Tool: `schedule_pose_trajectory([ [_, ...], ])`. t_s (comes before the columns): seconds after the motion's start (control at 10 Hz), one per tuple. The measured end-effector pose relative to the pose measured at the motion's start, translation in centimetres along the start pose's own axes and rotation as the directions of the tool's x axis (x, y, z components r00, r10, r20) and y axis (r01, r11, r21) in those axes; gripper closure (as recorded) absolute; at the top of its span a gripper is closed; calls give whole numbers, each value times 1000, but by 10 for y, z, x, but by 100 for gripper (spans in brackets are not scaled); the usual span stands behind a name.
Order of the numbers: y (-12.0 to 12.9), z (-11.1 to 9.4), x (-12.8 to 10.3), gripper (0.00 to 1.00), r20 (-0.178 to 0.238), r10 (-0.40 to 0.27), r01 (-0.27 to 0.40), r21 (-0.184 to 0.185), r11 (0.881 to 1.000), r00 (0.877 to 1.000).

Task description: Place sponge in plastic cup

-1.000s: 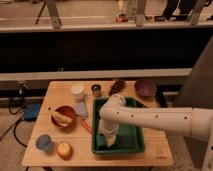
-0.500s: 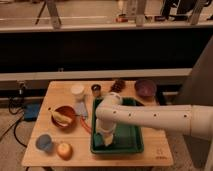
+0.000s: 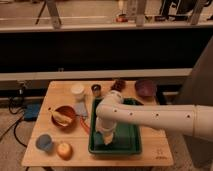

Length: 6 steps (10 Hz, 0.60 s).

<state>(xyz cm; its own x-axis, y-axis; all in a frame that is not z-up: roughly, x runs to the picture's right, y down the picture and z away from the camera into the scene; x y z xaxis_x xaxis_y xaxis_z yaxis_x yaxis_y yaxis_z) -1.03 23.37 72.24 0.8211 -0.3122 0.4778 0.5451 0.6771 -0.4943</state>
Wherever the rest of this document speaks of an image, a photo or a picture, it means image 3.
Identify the blue-green sponge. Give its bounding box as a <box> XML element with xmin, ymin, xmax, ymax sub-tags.
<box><xmin>94</xmin><ymin>133</ymin><xmax>104</xmax><ymax>148</ymax></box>

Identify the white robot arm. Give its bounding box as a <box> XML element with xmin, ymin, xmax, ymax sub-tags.
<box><xmin>96</xmin><ymin>90</ymin><xmax>213</xmax><ymax>143</ymax></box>

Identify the white plastic cup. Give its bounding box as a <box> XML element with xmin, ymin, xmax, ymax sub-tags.
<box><xmin>71</xmin><ymin>84</ymin><xmax>85</xmax><ymax>101</ymax></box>

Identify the blue plastic cup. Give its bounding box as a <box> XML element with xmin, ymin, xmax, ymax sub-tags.
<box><xmin>36</xmin><ymin>134</ymin><xmax>53</xmax><ymax>152</ymax></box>

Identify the green plastic tray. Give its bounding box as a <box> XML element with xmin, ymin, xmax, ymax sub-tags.
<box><xmin>88</xmin><ymin>99</ymin><xmax>142</xmax><ymax>155</ymax></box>

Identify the grey spatula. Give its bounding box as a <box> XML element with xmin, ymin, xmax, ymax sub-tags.
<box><xmin>74</xmin><ymin>102</ymin><xmax>88</xmax><ymax>118</ymax></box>

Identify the yellow apple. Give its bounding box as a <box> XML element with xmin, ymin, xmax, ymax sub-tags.
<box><xmin>56</xmin><ymin>142</ymin><xmax>72</xmax><ymax>160</ymax></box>

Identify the wooden folding table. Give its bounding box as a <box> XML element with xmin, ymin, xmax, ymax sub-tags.
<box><xmin>22</xmin><ymin>81</ymin><xmax>173</xmax><ymax>168</ymax></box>

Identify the yellow banana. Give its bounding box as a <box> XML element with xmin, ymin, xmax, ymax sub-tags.
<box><xmin>52</xmin><ymin>111</ymin><xmax>72</xmax><ymax>126</ymax></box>

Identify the small dark metal can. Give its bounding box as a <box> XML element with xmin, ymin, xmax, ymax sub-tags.
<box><xmin>91</xmin><ymin>84</ymin><xmax>101</xmax><ymax>97</ymax></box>

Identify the red-brown bowl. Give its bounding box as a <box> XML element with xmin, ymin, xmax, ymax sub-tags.
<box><xmin>50</xmin><ymin>106</ymin><xmax>76</xmax><ymax>129</ymax></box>

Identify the bunch of dark grapes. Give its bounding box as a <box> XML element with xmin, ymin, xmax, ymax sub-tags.
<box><xmin>111</xmin><ymin>79</ymin><xmax>126</xmax><ymax>92</ymax></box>

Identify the purple bowl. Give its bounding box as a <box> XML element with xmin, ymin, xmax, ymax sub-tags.
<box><xmin>135</xmin><ymin>79</ymin><xmax>157</xmax><ymax>98</ymax></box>

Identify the blue box on floor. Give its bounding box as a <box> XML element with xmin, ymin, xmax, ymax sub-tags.
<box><xmin>24</xmin><ymin>103</ymin><xmax>41</xmax><ymax>121</ymax></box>

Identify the red-handled utensil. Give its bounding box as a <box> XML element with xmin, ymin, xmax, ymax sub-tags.
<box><xmin>80</xmin><ymin>116</ymin><xmax>90</xmax><ymax>134</ymax></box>

